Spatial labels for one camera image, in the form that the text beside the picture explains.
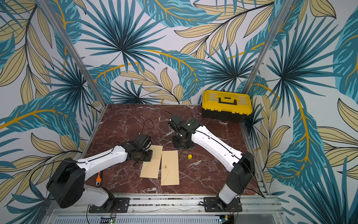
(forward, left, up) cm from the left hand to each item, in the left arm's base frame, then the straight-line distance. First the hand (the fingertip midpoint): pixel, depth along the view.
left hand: (149, 158), depth 86 cm
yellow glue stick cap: (+3, -25, -3) cm, 26 cm away
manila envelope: (-8, -13, -5) cm, 16 cm away
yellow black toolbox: (+35, -51, +11) cm, 63 cm away
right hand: (+2, -18, +13) cm, 22 cm away
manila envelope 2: (-5, -1, -5) cm, 7 cm away
